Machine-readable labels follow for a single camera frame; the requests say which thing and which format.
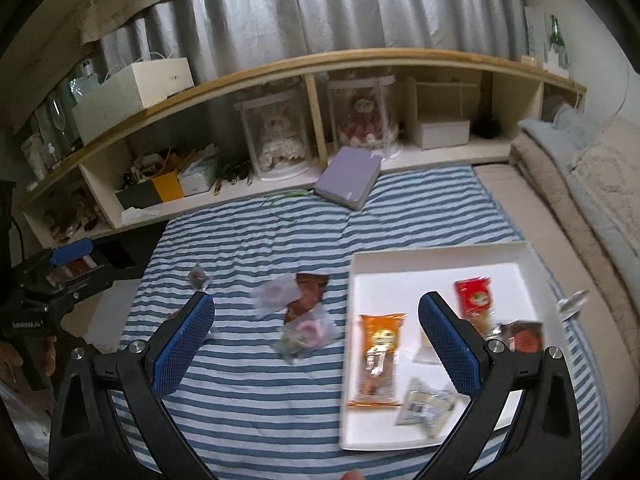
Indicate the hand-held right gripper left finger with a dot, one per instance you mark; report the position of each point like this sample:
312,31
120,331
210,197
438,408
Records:
182,345

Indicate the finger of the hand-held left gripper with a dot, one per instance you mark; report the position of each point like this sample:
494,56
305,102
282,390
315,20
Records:
75,285
72,252

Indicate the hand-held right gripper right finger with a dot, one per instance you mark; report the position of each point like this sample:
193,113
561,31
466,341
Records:
450,345

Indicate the long red snack packet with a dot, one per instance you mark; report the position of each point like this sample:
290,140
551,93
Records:
472,297

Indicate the white and green snack packet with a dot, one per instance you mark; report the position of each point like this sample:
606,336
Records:
425,405

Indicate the small dark candy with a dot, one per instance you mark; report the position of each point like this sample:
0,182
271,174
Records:
198,276

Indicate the orange snack packet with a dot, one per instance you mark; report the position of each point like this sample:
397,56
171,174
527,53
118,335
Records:
377,350

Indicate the dark red mooncake packet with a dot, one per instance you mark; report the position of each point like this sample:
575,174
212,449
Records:
522,340

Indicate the white cardboard box tray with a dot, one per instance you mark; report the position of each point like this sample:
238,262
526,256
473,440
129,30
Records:
380,285

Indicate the green pastry clear packet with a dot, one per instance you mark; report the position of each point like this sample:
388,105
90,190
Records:
291,347

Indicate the pink pastry clear packet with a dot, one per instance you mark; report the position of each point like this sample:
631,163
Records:
312,331

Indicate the dark brown snack packet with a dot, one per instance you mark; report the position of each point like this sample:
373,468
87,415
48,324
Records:
307,295

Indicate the person's left hand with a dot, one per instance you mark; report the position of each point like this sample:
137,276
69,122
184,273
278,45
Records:
10,365

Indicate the white tissue paper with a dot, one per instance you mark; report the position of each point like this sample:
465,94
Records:
137,215

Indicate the dark green box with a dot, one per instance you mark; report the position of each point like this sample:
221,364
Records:
137,195

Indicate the clear plastic jar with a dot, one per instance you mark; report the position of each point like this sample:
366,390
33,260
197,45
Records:
32,155

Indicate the yellow box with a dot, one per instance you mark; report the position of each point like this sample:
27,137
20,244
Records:
167,186

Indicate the pile of papers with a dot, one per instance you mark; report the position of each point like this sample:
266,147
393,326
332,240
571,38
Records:
160,162

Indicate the clear plastic wrapper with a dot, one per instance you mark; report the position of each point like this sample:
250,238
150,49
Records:
572,302

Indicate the blue striped blanket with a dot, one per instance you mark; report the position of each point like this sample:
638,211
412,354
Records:
260,240

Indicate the wine glass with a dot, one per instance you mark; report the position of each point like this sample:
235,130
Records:
59,115

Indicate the tissue box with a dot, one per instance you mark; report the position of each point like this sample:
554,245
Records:
197,177

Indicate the beige bed sheet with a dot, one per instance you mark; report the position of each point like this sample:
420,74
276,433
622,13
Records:
525,200

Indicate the teal gift bag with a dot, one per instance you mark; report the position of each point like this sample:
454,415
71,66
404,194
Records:
82,85

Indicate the white gift box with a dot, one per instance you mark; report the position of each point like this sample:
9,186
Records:
135,90

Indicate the pile of dark trinkets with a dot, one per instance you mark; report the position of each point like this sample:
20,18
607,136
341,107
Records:
234,175

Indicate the green plastic strip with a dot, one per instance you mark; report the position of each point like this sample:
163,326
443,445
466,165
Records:
282,197

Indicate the purple hardcover book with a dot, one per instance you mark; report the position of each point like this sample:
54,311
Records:
345,175

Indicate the white storage box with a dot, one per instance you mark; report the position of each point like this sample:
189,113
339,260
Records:
444,134

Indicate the black fluffy ball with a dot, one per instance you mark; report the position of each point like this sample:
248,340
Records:
486,127

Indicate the cream bear doll case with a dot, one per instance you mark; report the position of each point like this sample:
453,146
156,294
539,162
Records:
277,135

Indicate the white wooden rack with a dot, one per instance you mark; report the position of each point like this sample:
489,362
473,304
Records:
412,110

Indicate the red bear doll case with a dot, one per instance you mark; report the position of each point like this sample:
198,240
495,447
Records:
365,115

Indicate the cream knitted blanket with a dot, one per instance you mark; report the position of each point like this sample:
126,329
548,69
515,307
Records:
615,160

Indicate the beige printed valance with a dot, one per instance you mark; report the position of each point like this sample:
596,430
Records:
125,5

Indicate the beige and grey blankets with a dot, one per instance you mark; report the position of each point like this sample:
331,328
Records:
580,125

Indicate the white patterned box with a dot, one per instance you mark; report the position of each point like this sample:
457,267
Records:
555,67

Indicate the wooden shelf unit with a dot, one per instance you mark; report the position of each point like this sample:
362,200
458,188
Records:
350,55

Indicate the white card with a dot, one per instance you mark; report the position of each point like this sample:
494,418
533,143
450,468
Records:
535,30

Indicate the green glass bottle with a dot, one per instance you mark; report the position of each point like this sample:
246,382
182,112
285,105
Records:
556,35

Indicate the silver grey curtain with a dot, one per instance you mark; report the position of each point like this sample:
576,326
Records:
300,5

